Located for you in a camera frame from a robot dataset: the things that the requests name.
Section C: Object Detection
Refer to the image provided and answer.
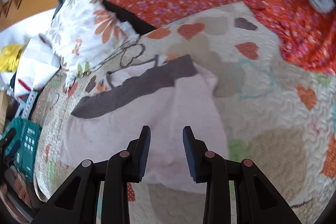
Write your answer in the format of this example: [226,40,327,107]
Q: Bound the white paper bag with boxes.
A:
[14,38,61,102]

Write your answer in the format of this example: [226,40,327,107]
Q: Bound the pale pink knit top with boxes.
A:
[62,54,229,194]

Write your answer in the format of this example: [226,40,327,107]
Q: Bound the colour dotted strip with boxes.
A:
[20,90,38,119]

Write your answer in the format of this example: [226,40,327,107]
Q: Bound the white floral pillow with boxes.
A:
[38,0,142,88]

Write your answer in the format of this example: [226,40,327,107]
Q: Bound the heart-patterned quilt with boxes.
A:
[33,1,336,224]

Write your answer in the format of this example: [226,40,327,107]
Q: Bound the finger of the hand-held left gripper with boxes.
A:
[3,140,21,164]
[0,128,17,147]

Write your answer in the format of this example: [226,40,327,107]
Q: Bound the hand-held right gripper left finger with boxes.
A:
[31,125,152,224]

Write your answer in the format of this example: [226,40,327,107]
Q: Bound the yellow plastic bag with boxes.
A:
[0,43,25,72]

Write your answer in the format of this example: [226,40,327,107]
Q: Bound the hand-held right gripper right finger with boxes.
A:
[182,126,302,224]

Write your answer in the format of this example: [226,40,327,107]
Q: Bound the green cardboard box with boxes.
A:
[3,118,42,184]

